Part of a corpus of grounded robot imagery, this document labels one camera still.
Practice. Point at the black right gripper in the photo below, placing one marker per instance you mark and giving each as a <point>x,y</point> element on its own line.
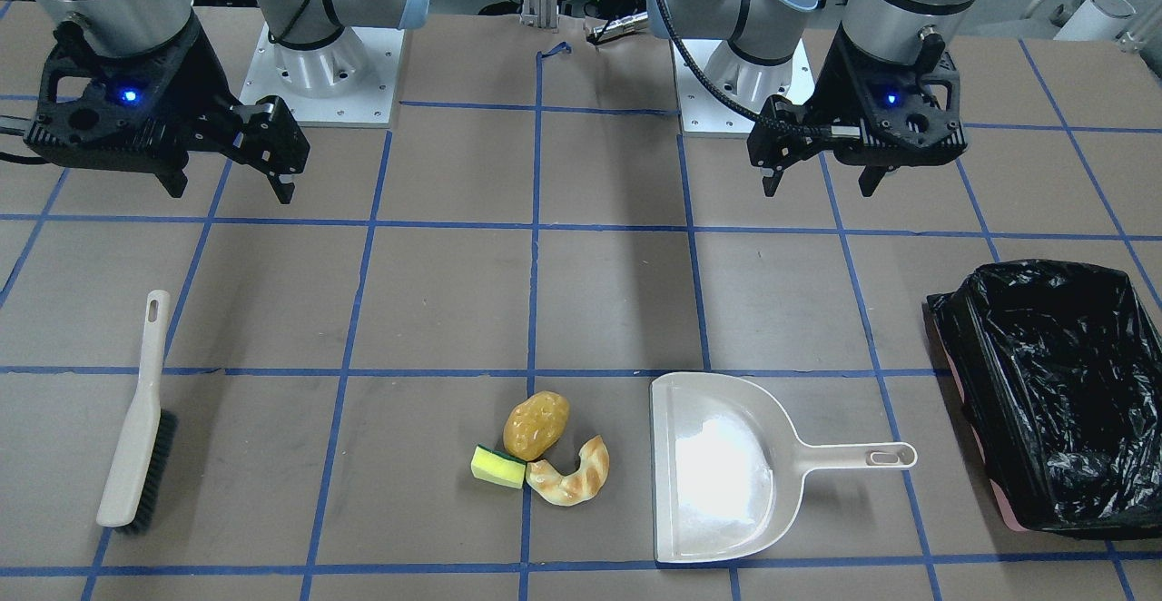
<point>201,83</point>

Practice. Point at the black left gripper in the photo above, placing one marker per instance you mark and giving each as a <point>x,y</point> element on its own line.
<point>835,93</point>

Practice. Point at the beige dustpan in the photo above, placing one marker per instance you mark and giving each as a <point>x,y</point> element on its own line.
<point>729,467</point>

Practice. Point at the beige hand brush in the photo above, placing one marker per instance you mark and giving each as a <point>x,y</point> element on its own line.
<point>132,487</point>

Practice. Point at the yellow potato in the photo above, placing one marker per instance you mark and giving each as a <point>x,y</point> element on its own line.
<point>535,425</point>

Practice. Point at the yellow green sponge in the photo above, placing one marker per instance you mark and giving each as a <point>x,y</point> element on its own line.
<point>498,468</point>

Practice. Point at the croissant bread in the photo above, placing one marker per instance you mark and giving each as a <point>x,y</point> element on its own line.
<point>566,491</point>

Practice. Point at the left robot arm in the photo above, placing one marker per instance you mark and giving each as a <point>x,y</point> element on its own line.
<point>767,31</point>

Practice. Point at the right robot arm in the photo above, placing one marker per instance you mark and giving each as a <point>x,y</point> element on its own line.
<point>122,28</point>

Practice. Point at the black lined trash bin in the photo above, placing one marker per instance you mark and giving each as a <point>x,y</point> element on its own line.
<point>1057,363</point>

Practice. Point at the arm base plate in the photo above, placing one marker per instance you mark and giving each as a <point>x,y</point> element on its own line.
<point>348,84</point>
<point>708,102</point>

